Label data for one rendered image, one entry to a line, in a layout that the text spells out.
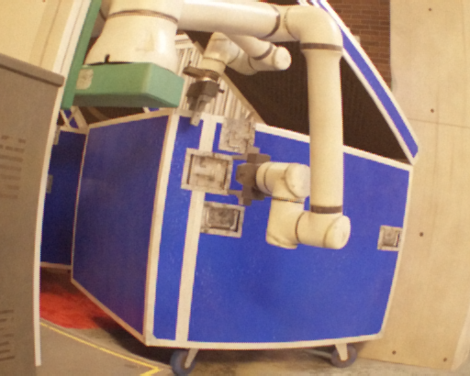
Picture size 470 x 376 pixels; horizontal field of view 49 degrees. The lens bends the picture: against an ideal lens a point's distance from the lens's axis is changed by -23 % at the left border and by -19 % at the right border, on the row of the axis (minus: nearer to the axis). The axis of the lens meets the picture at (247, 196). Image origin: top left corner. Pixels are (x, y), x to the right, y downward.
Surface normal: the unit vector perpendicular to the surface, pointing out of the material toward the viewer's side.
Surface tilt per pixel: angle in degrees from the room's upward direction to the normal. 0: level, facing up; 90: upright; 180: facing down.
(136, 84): 90
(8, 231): 90
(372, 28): 90
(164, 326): 90
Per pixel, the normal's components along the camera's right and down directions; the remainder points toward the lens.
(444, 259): -0.59, -0.10
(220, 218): 0.53, 0.07
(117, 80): -0.28, -0.05
